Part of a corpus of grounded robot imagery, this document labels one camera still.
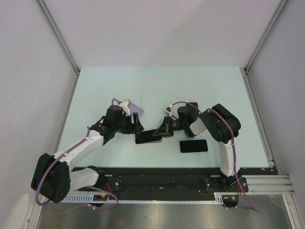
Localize black phone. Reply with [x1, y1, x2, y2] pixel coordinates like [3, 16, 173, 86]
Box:
[186, 102, 198, 110]
[180, 139, 208, 153]
[135, 129, 162, 145]

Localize aluminium cross rail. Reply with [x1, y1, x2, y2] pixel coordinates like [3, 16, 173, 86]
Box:
[244, 175, 295, 195]

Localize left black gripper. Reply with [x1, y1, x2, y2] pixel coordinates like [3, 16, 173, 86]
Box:
[113, 112, 143, 134]

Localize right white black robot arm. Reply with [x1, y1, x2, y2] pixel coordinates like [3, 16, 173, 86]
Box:
[153, 103, 241, 191]

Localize left aluminium frame post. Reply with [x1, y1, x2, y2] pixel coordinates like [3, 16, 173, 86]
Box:
[35, 0, 80, 75]

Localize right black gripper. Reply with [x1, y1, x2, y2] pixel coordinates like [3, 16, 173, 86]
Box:
[154, 116, 185, 138]

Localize purple phone case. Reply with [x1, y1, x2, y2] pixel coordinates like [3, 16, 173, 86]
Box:
[130, 103, 144, 117]

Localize aluminium frame post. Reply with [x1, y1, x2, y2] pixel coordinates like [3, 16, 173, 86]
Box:
[244, 0, 290, 74]
[35, 0, 80, 75]

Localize blue phone case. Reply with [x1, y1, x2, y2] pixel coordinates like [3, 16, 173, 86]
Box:
[178, 139, 209, 155]

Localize white slotted cable duct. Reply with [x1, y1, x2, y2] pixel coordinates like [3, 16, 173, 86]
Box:
[62, 193, 237, 204]

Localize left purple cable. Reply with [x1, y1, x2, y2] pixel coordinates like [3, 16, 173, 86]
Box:
[35, 98, 120, 217]

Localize right aluminium frame post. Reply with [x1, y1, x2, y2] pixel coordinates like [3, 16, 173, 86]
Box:
[244, 0, 290, 74]

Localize pink phone case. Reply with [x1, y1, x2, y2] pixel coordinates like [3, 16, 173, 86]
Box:
[135, 134, 162, 145]

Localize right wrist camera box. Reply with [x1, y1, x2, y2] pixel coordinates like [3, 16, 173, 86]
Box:
[165, 104, 178, 120]

